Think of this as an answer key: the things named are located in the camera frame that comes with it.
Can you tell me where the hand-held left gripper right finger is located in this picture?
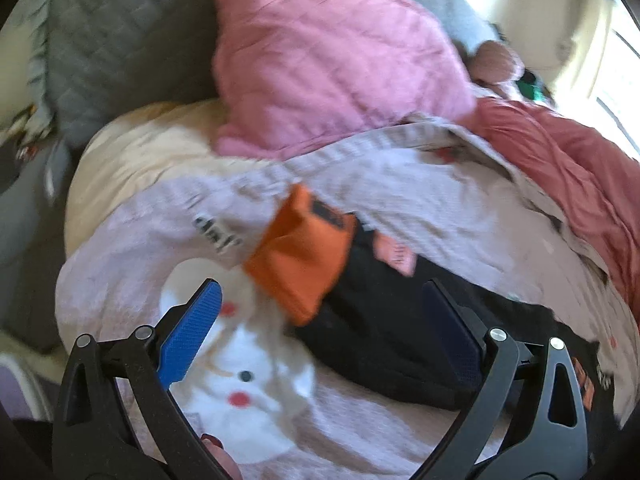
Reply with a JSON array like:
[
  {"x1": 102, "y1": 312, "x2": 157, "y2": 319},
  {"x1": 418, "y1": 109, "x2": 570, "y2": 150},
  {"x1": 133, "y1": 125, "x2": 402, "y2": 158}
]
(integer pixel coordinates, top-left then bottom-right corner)
[{"x1": 415, "y1": 278, "x2": 591, "y2": 480}]

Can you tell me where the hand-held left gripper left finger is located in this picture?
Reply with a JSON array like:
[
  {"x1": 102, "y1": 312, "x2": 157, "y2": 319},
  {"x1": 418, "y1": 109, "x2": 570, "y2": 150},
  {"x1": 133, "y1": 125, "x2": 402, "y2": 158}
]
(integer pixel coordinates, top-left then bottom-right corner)
[{"x1": 51, "y1": 278, "x2": 236, "y2": 480}]

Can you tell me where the black sweater with orange cuffs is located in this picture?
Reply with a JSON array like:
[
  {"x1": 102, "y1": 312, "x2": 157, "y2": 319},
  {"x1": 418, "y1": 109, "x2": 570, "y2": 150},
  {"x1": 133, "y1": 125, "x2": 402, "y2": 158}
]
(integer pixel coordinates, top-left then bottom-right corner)
[{"x1": 242, "y1": 183, "x2": 608, "y2": 411}]

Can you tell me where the person's left hand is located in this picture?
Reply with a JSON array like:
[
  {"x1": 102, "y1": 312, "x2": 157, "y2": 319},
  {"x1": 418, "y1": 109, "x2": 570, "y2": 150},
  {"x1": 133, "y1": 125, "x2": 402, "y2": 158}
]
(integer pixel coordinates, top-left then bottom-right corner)
[{"x1": 200, "y1": 432, "x2": 243, "y2": 480}]

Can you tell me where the pink printed bunny blanket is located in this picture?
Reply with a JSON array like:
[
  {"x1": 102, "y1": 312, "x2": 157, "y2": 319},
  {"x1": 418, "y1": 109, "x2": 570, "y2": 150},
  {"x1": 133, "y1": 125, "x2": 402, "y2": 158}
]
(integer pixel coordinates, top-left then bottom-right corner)
[{"x1": 55, "y1": 112, "x2": 640, "y2": 480}]

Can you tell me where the cream pillow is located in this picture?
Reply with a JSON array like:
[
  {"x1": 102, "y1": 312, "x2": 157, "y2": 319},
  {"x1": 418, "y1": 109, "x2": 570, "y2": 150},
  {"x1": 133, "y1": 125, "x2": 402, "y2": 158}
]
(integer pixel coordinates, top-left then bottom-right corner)
[{"x1": 65, "y1": 100, "x2": 281, "y2": 256}]

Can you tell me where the red duvet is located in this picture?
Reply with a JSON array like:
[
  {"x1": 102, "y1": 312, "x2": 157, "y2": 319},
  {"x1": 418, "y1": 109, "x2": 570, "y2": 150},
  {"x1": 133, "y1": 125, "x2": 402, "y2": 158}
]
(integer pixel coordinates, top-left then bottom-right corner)
[{"x1": 472, "y1": 97, "x2": 640, "y2": 311}]

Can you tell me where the green object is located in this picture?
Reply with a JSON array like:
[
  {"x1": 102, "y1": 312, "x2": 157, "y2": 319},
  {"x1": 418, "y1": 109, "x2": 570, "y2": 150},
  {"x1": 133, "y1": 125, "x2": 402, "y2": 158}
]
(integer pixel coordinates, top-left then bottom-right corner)
[{"x1": 517, "y1": 70, "x2": 548, "y2": 103}]

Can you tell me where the pink plush toy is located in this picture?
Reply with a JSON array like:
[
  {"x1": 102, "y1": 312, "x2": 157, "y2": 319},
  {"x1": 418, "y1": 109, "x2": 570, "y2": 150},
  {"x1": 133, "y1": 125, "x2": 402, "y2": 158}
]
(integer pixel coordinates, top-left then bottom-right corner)
[{"x1": 470, "y1": 40, "x2": 526, "y2": 86}]

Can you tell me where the pink quilted pillow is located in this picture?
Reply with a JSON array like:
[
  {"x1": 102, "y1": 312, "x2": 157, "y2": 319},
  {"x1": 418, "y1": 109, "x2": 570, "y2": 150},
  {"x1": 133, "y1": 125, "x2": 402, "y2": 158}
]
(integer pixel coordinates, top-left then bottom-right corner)
[{"x1": 210, "y1": 0, "x2": 478, "y2": 161}]

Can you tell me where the bright window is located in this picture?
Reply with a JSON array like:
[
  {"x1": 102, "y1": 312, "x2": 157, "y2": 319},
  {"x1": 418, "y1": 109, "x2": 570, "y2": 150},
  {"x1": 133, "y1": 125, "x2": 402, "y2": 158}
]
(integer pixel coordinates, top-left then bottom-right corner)
[{"x1": 595, "y1": 25, "x2": 640, "y2": 156}]

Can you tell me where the grey quilted cushion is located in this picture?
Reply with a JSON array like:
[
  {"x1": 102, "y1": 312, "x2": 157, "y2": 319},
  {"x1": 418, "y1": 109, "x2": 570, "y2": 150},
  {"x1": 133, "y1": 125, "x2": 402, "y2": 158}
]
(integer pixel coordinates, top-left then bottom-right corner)
[{"x1": 30, "y1": 0, "x2": 501, "y2": 146}]

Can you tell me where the leaf print cloth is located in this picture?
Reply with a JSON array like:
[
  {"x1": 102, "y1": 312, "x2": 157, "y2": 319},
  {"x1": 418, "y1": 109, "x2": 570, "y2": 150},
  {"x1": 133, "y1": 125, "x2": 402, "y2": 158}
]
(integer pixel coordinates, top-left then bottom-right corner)
[{"x1": 0, "y1": 0, "x2": 56, "y2": 151}]

